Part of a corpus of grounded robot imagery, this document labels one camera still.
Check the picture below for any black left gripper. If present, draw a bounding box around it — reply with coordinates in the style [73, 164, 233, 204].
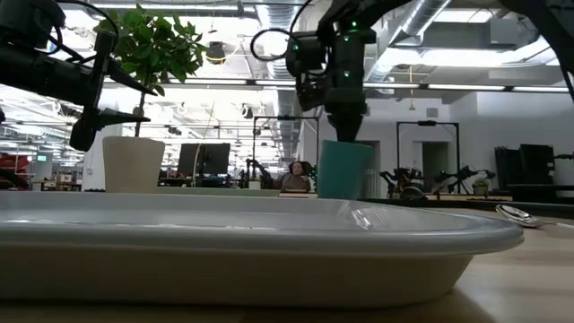
[68, 31, 159, 153]

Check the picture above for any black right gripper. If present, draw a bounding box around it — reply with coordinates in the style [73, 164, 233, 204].
[285, 29, 378, 144]

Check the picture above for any teal plastic cup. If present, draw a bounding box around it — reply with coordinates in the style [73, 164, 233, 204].
[316, 139, 375, 201]

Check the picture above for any silver metal spoon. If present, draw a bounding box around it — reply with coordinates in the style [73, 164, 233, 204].
[494, 204, 574, 230]

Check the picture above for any grey oval plastic tray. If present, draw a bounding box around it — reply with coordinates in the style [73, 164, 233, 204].
[0, 191, 526, 309]

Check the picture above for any green leafy indoor tree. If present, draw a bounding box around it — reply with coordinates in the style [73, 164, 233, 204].
[92, 4, 209, 138]

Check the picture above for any cream plant pot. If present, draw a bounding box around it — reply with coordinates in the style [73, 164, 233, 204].
[101, 135, 167, 195]

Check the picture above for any seated person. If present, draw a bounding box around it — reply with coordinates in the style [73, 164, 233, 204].
[274, 160, 313, 194]

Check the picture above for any black ceiling dome fixture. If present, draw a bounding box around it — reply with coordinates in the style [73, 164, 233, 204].
[205, 40, 227, 65]

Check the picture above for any black computer monitor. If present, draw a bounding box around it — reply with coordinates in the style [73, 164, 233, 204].
[177, 142, 232, 177]

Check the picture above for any black storage cabinet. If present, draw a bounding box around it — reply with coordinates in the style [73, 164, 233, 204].
[493, 143, 574, 204]

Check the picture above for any black metal frame stand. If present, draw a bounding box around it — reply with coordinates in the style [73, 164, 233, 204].
[252, 115, 321, 180]
[396, 119, 461, 179]

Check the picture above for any yellow hanging cord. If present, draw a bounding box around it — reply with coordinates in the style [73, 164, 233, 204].
[407, 65, 417, 112]

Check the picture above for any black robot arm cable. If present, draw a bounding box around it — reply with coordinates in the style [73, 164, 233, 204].
[248, 0, 315, 63]

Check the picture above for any wide ribbed ceiling duct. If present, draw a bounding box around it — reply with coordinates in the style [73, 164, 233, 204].
[256, 0, 315, 159]

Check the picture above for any slanted silver ceiling duct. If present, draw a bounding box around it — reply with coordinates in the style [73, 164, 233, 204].
[363, 0, 453, 83]

